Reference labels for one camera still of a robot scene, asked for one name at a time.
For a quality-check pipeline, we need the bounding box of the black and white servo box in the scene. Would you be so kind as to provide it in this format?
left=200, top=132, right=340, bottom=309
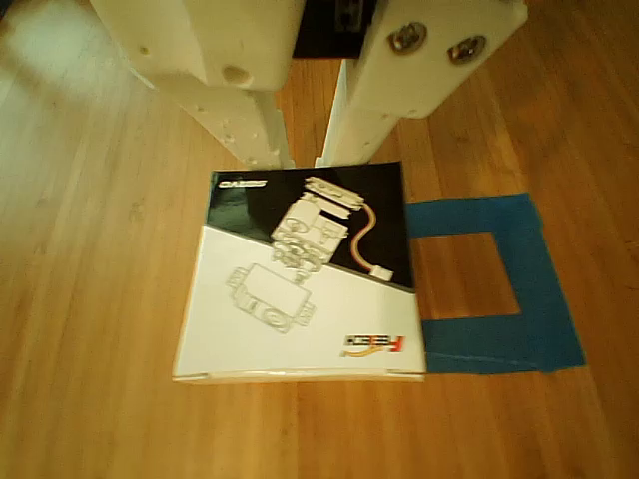
left=172, top=160, right=428, bottom=384

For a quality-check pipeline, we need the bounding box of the blue tape square target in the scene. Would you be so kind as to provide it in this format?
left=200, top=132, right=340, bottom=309
left=404, top=193, right=588, bottom=376

